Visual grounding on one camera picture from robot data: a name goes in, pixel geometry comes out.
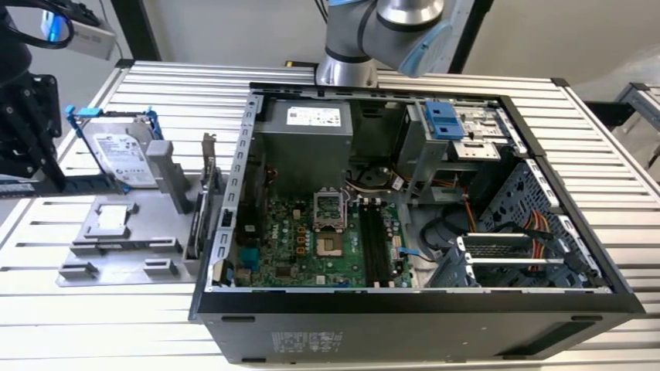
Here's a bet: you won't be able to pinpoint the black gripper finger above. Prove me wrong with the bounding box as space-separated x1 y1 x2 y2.
29 111 69 194

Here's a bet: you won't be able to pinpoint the blue RAM stick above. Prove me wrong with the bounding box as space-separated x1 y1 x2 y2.
0 175 126 199

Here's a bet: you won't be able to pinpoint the black RAM slot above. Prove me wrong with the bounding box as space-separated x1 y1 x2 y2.
359 199 378 289
377 199 398 289
365 199 385 289
371 199 391 289

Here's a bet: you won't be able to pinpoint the hard disk in blue carrier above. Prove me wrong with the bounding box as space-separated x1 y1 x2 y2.
62 107 166 194

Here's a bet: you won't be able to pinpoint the silver CPU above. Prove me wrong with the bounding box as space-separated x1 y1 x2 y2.
97 206 130 231

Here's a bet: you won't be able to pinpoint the grey parts rack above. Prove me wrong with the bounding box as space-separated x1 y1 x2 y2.
54 141 231 290

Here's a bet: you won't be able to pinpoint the black graphics card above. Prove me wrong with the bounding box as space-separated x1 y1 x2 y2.
183 133 222 264

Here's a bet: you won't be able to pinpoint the black case fan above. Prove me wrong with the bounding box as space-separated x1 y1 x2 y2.
239 162 273 248

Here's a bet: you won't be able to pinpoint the blue board connector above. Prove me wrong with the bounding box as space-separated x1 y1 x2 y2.
239 248 261 271

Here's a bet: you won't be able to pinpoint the grey power supply unit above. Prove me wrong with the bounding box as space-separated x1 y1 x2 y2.
254 97 357 196

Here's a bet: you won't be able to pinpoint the green motherboard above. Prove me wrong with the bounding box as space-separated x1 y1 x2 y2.
233 192 418 289

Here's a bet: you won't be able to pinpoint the metal socket cover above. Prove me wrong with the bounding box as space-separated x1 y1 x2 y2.
313 186 347 232

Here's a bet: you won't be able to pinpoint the CPU socket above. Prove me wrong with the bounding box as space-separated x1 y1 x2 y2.
314 230 347 259

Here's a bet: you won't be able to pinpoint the silver drive cage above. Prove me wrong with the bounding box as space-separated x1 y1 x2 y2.
397 98 531 204

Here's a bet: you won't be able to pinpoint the black open PC case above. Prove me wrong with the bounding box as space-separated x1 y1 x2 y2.
186 80 650 365

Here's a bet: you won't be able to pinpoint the silver disk bay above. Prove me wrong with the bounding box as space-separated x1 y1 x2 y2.
431 230 569 289

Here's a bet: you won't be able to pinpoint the aluminium side table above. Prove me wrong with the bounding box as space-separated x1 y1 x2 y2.
617 82 660 169

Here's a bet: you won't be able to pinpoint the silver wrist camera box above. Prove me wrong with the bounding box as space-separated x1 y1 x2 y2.
41 9 118 62

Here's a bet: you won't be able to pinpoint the black frame post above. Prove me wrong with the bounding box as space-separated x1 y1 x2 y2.
447 0 497 74
117 0 162 63

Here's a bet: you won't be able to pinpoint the blue plastic drive bracket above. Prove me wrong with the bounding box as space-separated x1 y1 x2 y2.
425 100 463 142

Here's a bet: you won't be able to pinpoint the orange yellow red wires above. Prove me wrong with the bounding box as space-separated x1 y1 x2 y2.
518 209 557 267

